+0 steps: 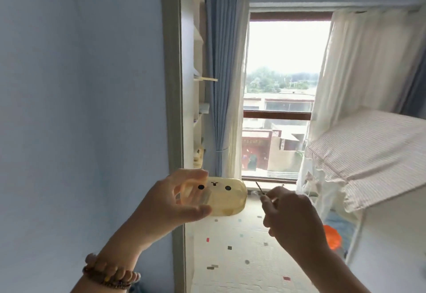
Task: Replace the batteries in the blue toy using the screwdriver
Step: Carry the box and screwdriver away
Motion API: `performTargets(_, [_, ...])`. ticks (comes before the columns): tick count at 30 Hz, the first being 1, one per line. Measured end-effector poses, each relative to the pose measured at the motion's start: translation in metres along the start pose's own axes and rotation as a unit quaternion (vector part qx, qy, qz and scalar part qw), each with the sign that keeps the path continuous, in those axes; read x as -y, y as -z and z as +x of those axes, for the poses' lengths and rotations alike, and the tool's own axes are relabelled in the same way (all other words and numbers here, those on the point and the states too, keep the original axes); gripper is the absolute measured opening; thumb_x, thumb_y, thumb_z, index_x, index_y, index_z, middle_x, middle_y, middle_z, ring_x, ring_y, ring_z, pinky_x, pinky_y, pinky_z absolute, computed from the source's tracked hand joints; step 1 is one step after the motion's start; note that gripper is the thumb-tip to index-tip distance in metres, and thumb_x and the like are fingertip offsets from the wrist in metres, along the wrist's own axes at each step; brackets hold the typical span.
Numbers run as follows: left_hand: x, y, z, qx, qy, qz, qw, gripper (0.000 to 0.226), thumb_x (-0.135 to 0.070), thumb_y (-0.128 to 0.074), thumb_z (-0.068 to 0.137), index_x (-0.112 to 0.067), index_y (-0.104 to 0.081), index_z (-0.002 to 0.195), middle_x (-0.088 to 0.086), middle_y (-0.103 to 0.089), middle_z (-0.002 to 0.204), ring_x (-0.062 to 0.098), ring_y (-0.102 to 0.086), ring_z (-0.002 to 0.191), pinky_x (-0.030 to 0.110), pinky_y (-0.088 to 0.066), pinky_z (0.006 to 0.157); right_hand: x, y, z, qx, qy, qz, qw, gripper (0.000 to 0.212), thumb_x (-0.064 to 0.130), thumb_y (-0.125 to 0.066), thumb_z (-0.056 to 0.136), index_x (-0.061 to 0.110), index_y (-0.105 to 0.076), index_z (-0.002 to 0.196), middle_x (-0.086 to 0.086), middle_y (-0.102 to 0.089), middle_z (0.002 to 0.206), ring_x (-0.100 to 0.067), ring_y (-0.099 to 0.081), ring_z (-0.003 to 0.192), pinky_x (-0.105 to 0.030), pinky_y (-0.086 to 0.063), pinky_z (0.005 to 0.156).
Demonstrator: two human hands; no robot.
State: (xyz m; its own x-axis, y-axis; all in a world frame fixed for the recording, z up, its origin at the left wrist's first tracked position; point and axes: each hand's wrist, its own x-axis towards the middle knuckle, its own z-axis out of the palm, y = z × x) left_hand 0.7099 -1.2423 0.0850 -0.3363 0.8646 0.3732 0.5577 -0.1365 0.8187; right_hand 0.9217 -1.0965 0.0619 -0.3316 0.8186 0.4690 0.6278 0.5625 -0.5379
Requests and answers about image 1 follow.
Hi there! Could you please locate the person's right hand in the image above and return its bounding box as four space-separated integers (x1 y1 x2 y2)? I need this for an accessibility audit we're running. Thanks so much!
259 186 330 262

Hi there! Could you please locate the person's left hand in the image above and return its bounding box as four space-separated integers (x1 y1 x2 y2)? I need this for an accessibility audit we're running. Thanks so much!
119 168 213 251

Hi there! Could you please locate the orange bear storage box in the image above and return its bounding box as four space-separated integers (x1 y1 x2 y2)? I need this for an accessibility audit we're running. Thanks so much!
179 176 248 217

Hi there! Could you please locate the person's left forearm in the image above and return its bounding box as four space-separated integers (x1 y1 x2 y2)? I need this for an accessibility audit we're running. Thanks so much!
71 233 147 293

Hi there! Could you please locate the person's right forearm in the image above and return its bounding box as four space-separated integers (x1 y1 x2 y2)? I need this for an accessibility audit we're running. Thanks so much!
296 244 367 293

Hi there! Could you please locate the orange plastic item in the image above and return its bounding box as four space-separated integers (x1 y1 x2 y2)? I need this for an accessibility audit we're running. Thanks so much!
323 224 343 251

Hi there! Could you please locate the cream play mat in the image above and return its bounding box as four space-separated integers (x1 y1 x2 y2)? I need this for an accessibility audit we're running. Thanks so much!
193 196 333 293

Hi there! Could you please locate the striped bed cover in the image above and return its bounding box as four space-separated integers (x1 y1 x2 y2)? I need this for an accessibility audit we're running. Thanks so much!
304 109 426 214

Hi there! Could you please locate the white shelf unit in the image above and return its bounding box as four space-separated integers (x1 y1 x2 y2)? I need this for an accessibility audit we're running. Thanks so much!
161 0 219 293

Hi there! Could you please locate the blue curtain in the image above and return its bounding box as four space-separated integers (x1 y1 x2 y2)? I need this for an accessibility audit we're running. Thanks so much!
205 0 250 177

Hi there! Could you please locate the white sheer curtain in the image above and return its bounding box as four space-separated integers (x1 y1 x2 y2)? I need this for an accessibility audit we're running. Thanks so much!
296 7 420 210

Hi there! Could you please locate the large wooden bead bracelet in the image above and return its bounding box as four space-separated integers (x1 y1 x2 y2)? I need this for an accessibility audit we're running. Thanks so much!
85 253 142 285

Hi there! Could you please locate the small wooden bead bracelet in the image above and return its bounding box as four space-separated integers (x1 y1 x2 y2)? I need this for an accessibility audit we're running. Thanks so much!
82 266 134 291

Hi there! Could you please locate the white bed frame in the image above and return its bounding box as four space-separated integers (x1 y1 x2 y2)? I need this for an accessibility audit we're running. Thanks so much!
346 186 426 293

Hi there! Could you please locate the brown window frame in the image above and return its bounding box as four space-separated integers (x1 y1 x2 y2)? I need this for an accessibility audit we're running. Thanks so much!
241 10 333 184

